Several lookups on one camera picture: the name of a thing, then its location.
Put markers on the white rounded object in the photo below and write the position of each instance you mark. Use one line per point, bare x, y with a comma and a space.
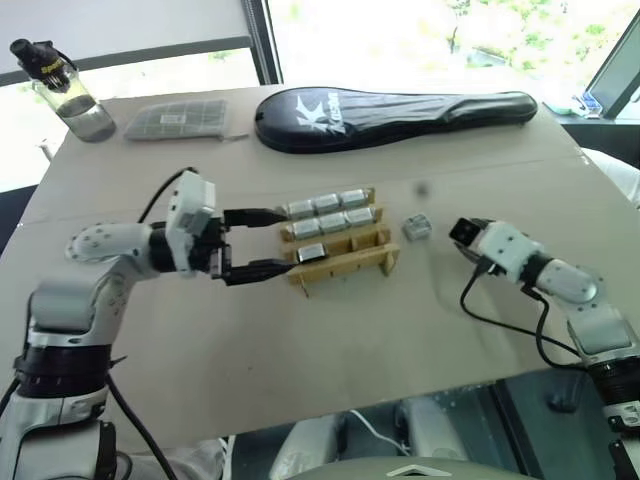
617, 172

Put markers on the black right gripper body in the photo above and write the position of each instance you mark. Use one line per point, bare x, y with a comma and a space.
481, 239

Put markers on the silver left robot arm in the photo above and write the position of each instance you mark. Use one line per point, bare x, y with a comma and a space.
107, 240

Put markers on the brown cardboard table cover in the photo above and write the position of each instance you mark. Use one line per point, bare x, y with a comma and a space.
300, 350

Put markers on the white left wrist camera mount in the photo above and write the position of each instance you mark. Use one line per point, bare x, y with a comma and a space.
196, 197

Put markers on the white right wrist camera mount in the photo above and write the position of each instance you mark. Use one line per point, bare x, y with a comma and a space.
510, 250

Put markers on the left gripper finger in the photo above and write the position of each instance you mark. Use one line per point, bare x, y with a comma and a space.
255, 271
250, 218

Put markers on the grey rounded shape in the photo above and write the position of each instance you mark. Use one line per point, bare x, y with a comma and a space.
312, 450
430, 425

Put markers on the clear bottle with black cap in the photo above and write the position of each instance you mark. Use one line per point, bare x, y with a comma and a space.
80, 107

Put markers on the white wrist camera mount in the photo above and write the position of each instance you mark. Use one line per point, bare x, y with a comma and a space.
510, 250
196, 197

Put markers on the dark rounded shape with chevron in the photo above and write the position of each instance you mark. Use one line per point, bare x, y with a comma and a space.
410, 470

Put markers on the black racket cover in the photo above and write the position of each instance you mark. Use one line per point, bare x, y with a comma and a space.
380, 117

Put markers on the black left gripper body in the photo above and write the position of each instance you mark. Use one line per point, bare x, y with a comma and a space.
212, 250

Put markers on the wooden slotted rack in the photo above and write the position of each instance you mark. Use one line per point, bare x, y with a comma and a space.
350, 250

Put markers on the grey mesh pouch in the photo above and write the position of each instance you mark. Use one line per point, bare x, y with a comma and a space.
175, 119

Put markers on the dark framed monitor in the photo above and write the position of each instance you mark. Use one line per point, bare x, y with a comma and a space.
617, 75

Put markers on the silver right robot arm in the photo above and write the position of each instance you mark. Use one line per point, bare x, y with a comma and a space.
570, 285

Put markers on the loose silver metal block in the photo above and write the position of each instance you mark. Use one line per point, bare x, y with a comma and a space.
417, 227

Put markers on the green and blue papers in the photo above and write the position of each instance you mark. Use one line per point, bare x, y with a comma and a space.
575, 106

